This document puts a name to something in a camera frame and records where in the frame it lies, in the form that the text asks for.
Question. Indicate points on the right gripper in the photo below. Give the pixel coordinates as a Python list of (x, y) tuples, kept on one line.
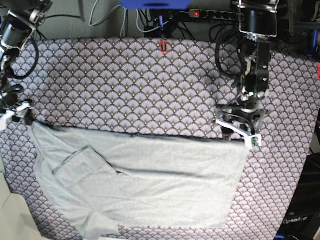
[(9, 101)]

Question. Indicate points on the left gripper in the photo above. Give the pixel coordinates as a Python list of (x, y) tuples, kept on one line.
[(245, 113)]

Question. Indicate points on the grey T-shirt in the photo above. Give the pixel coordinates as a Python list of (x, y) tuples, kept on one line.
[(100, 180)]

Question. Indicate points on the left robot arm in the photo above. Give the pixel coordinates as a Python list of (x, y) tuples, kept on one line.
[(257, 25)]

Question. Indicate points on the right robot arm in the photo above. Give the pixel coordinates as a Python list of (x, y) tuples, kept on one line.
[(17, 29)]

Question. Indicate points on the patterned fan-print tablecloth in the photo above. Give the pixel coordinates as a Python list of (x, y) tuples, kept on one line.
[(128, 86)]

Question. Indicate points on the red black table clamp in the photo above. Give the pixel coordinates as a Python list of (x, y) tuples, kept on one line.
[(163, 43)]

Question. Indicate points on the black OpenArm box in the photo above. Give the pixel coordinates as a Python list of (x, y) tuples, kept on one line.
[(302, 220)]

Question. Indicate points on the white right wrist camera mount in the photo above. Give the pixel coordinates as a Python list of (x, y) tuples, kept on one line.
[(26, 105)]

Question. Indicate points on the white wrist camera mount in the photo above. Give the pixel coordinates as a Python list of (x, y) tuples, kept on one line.
[(250, 140), (26, 105)]

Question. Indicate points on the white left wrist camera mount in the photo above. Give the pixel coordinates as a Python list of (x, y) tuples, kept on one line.
[(250, 140)]

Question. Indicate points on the black power strip red switch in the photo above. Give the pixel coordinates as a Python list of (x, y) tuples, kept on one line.
[(214, 15)]

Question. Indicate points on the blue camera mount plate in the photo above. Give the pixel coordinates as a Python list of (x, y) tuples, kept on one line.
[(155, 4)]

